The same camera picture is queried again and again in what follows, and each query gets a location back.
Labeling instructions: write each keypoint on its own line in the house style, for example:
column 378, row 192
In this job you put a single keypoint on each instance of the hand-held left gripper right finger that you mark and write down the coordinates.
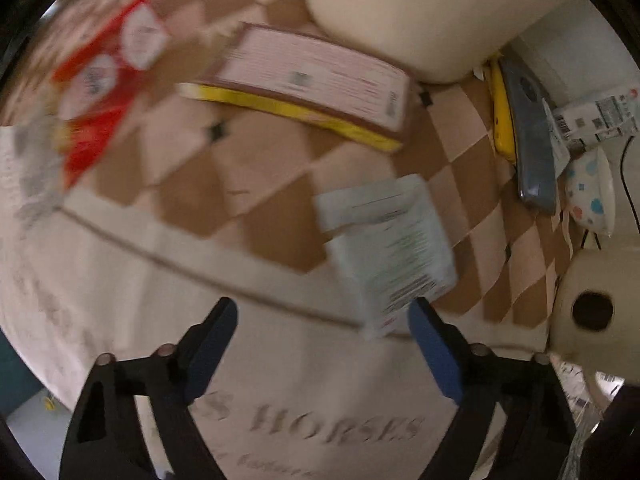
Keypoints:
column 435, row 350

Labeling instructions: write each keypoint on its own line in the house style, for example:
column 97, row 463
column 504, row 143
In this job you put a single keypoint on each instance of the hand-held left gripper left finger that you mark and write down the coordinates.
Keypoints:
column 212, row 350

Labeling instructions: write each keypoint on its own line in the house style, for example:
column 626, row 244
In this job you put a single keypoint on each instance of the large pale green sachet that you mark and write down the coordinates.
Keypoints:
column 400, row 270

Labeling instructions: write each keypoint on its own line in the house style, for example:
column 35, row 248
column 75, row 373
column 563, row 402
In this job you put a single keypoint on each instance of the small pale green sachet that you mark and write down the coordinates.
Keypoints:
column 360, row 202

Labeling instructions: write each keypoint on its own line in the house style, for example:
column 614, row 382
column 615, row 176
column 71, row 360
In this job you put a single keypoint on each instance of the checkered counter mat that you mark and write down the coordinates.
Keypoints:
column 175, row 240

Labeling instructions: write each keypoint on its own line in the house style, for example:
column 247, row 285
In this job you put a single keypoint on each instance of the cream electric kettle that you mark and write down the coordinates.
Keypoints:
column 590, row 305

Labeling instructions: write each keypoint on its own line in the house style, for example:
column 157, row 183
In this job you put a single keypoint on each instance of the blue kitchen cabinet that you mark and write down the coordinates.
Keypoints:
column 17, row 375

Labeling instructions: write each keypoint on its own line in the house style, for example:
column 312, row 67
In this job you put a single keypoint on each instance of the white dotted bowl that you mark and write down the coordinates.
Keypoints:
column 592, row 192

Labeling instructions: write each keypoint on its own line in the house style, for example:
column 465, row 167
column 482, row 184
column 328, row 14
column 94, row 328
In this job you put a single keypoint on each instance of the grey smartphone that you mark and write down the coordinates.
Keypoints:
column 532, row 135

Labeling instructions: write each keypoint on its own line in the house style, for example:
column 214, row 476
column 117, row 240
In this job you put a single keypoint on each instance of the yellow flat case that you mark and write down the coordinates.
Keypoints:
column 501, row 120

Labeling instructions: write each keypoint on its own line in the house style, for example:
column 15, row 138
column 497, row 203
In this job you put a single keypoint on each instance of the red snack packet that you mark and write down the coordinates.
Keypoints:
column 100, row 95

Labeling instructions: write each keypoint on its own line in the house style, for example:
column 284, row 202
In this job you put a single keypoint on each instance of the white printed carton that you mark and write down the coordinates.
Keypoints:
column 595, row 115

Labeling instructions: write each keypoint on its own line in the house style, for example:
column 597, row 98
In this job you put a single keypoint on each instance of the pink and yellow box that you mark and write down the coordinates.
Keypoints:
column 310, row 80

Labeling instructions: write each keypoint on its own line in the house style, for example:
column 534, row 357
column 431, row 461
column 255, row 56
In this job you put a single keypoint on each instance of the cream chopstick holder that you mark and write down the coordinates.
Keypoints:
column 440, row 15

